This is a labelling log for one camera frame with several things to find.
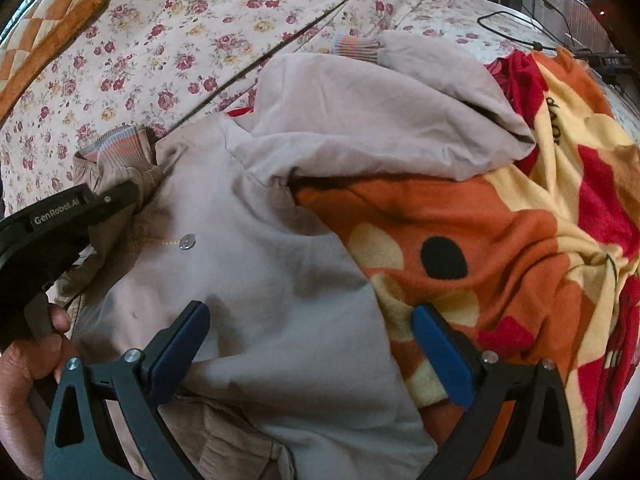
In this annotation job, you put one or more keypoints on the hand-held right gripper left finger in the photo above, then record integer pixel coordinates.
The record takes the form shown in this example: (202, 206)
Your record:
(182, 345)

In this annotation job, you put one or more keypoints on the orange checkered quilt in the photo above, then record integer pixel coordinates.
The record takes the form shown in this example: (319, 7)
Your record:
(45, 35)

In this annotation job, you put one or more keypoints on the beige sweatshirt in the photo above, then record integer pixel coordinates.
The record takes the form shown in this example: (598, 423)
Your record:
(280, 280)

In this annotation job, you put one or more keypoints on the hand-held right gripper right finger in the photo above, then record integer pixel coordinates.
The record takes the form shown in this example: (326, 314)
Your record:
(445, 360)

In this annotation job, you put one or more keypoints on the floral bed sheet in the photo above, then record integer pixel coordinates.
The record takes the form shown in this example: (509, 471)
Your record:
(175, 35)

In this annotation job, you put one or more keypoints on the black device with display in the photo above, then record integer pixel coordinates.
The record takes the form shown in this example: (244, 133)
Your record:
(606, 61)

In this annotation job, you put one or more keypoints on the person's left hand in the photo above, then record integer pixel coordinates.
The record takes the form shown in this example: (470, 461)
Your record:
(20, 385)

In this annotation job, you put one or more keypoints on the orange printed blanket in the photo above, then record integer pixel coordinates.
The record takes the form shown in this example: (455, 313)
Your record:
(500, 240)

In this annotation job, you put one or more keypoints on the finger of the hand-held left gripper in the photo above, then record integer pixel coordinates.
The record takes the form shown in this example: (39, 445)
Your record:
(117, 199)

